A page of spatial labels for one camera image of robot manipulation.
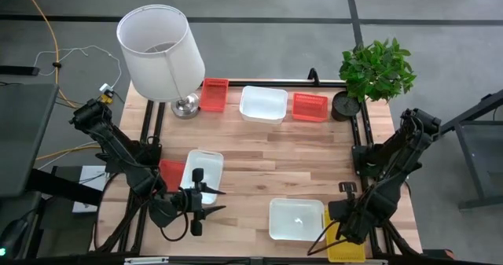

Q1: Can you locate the white shade silver table lamp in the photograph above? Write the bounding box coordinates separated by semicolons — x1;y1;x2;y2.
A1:
116;4;206;120

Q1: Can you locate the yellow extension cable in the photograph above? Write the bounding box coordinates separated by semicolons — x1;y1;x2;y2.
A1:
17;0;115;162

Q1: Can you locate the black flat bar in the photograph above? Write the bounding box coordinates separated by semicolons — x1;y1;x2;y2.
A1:
27;168;104;207

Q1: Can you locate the white box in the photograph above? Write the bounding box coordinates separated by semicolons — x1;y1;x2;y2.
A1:
72;165;109;214

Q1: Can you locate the green plant in black pot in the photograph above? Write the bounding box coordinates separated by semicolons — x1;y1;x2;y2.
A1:
331;38;417;123

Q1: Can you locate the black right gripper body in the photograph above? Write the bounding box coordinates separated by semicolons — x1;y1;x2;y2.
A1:
328;181;369;245

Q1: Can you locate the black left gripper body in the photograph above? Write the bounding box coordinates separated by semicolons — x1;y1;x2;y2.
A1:
178;167;206;237

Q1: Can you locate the yellow plastic mesh basket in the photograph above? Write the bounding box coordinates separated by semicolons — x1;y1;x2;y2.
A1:
322;208;367;263

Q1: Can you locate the black computer mouse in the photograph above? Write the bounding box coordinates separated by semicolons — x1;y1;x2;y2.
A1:
0;208;36;260

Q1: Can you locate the black aluminium table frame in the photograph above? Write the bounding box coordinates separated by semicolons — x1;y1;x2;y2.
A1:
92;78;424;265

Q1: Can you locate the grey desk top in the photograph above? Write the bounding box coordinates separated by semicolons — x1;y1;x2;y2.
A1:
0;83;60;197

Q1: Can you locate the red plastic mesh basket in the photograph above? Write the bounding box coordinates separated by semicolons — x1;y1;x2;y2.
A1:
199;77;230;113
159;158;186;193
291;92;329;123

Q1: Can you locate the black power strip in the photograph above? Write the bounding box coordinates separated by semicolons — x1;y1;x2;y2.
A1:
0;64;41;76

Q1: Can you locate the thin white cable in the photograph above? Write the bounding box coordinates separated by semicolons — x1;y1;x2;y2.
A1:
33;44;123;89

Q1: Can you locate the black metal stand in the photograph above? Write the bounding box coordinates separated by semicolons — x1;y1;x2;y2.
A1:
434;88;503;211

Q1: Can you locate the white plastic basket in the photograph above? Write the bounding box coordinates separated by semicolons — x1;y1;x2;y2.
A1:
179;149;225;205
238;85;289;125
268;197;326;242

